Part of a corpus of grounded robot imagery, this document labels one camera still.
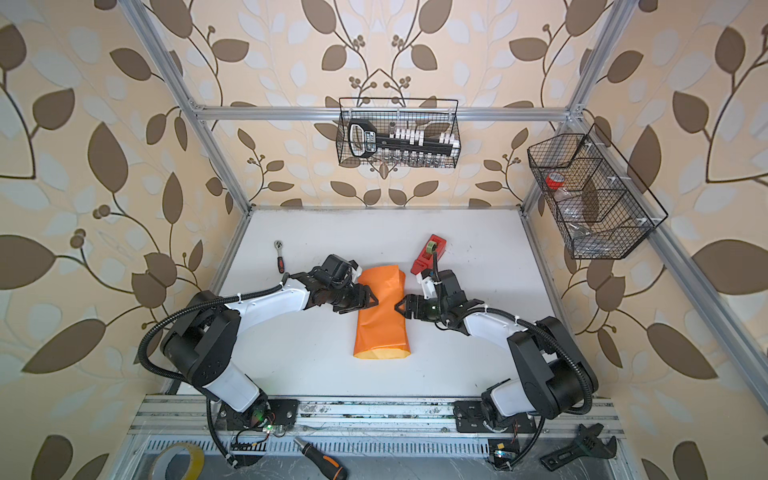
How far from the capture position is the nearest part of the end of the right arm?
0.67m

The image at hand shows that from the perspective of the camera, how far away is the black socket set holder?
827mm

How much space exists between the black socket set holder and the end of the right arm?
0.36 metres
